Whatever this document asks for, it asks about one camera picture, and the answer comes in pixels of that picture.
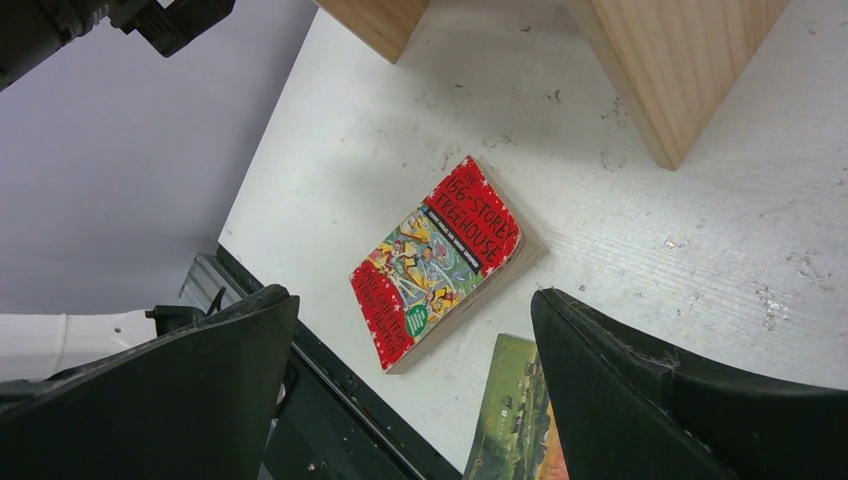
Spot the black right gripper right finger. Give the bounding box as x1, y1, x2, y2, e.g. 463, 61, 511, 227
531, 288, 847, 479

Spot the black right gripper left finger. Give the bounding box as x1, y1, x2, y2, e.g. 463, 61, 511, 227
1, 284, 300, 479

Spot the animal farm book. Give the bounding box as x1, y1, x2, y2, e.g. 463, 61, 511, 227
463, 334, 570, 480

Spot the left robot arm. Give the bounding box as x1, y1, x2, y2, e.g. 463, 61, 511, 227
1, 0, 234, 382

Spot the red treehouse book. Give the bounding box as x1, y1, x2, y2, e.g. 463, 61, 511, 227
349, 156, 547, 374

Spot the wooden shelf unit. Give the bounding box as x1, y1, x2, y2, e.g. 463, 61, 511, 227
295, 1, 787, 178

